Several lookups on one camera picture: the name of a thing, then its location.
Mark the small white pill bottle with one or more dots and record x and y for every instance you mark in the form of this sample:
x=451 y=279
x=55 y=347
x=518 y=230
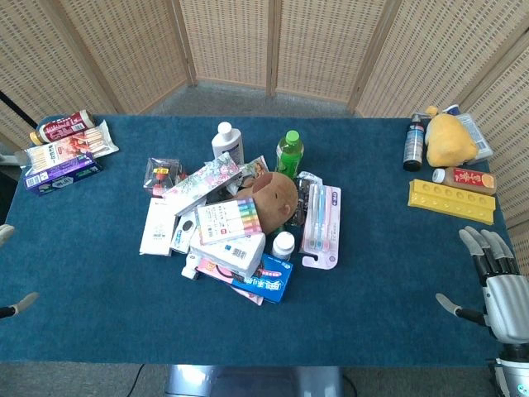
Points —
x=283 y=245

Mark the blue table cloth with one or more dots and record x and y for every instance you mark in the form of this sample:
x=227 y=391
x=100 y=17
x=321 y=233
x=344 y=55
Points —
x=124 y=314

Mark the toothbrush blister pack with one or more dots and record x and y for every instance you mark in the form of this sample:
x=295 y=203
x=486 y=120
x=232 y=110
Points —
x=321 y=223

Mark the blue toothpaste box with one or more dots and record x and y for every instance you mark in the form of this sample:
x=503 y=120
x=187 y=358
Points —
x=267 y=283

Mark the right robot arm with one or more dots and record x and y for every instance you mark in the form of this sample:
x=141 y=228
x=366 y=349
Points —
x=515 y=370

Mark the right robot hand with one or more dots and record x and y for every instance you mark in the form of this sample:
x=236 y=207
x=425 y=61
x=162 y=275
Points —
x=499 y=285

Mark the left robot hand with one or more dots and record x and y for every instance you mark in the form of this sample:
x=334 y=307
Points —
x=16 y=306

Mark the white slim box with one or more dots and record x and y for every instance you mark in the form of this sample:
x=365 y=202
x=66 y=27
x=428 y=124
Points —
x=155 y=226

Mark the orange juice bottle red label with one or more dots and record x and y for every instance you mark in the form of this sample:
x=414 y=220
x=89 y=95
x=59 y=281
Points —
x=467 y=179

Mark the dark foil snack bag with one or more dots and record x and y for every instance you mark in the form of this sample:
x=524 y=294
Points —
x=305 y=194

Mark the snack packet with food print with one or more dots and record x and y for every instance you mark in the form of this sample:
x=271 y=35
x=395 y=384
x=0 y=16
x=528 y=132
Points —
x=257 y=167

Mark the clear bag with red toy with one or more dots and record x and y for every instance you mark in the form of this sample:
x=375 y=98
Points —
x=161 y=175

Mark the dark spray bottle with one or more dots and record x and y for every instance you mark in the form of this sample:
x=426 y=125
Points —
x=414 y=142

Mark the white box with black circle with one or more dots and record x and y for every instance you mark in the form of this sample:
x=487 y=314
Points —
x=184 y=232

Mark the brown capybara plush toy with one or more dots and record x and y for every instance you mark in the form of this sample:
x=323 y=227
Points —
x=273 y=197

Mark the woven folding screen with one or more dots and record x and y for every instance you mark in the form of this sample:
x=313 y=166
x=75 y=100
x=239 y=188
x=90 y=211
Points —
x=264 y=45

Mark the purple blue box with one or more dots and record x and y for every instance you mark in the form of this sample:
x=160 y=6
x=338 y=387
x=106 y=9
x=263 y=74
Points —
x=62 y=175

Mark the yellow plastic rack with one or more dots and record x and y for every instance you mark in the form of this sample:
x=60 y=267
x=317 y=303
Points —
x=450 y=201

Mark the yellow plush toy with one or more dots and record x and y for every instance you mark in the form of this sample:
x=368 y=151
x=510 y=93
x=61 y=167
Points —
x=449 y=141

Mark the pink flat package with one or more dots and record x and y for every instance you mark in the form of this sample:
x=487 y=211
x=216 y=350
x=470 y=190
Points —
x=219 y=274

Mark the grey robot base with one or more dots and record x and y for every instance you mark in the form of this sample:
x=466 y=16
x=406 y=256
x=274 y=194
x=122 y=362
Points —
x=252 y=380

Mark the white skincare box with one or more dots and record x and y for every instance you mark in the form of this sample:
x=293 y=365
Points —
x=239 y=253

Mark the green tea bottle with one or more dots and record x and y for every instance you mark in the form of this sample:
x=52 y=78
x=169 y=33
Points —
x=290 y=154

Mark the red label drink bottle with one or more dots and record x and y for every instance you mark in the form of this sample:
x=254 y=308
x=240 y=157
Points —
x=63 y=126

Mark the biscuit stick package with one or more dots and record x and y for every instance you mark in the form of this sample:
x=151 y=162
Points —
x=70 y=147

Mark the colour marker pack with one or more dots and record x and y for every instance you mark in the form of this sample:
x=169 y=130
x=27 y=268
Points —
x=227 y=220

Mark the white lotion bottle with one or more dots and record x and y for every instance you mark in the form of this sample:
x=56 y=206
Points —
x=227 y=142

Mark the floral long box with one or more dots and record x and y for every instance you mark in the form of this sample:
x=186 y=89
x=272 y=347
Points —
x=203 y=183

